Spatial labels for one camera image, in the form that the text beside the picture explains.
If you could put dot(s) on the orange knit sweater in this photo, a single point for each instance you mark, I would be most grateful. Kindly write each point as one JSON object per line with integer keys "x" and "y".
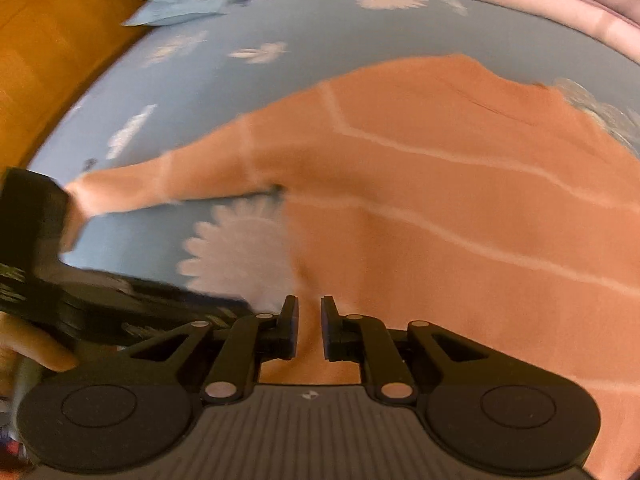
{"x": 425, "y": 200}

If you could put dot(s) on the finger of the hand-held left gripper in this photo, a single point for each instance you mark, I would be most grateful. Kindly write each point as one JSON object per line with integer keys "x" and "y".
{"x": 170, "y": 305}

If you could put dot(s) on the person's left hand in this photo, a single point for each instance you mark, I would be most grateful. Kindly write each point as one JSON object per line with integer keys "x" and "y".
{"x": 35, "y": 342}

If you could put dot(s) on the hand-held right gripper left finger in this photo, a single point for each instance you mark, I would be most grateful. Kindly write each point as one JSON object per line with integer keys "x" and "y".
{"x": 292, "y": 327}

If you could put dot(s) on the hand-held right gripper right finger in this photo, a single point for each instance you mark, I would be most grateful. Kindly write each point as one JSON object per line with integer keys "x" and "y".
{"x": 327, "y": 330}

